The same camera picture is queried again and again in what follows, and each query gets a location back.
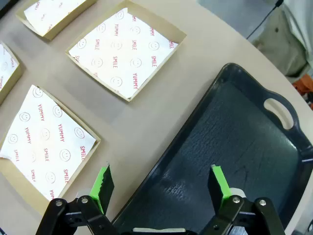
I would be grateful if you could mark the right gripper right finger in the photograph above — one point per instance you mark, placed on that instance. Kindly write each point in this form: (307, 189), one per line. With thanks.
(216, 193)

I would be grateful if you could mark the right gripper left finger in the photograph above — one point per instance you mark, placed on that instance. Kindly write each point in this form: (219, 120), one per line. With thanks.
(105, 188)

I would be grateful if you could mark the white smiley-print paper liner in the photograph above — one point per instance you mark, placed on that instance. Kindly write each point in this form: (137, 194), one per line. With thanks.
(122, 54)
(5, 66)
(44, 147)
(46, 14)

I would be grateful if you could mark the shallow brown cardboard box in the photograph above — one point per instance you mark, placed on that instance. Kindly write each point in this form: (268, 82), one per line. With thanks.
(14, 181)
(14, 80)
(71, 18)
(159, 24)

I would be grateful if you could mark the person in beige sweater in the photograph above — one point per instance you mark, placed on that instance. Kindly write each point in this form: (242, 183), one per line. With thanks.
(281, 49)

